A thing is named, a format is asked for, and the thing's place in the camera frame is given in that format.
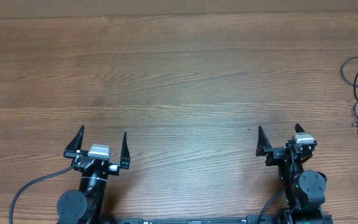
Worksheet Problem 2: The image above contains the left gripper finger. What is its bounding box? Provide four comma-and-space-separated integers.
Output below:
63, 125, 85, 158
119, 131, 131, 169

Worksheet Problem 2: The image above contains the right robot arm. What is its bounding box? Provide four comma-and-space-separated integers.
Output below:
255, 124, 333, 224

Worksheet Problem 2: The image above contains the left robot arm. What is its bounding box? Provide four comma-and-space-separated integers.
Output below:
57, 126, 131, 224

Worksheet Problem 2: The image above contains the left camera cable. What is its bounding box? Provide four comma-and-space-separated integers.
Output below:
9, 157, 82, 224

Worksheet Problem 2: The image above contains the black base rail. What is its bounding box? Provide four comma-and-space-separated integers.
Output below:
112, 215, 290, 224

